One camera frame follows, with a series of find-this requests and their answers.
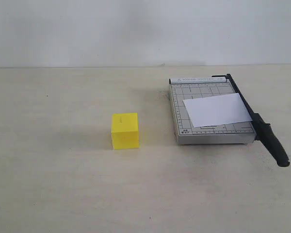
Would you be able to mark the grey paper cutter base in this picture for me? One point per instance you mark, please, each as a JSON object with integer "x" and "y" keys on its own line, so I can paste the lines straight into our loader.
{"x": 181, "y": 89}

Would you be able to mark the black cutter blade arm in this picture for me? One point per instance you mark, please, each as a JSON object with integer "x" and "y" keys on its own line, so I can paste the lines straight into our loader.
{"x": 264, "y": 132}

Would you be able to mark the white paper sheet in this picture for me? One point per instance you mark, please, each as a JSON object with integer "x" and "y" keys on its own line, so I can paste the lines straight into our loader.
{"x": 217, "y": 110}

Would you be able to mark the yellow cube block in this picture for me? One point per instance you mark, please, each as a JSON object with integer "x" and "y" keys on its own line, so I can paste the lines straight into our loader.
{"x": 125, "y": 131}

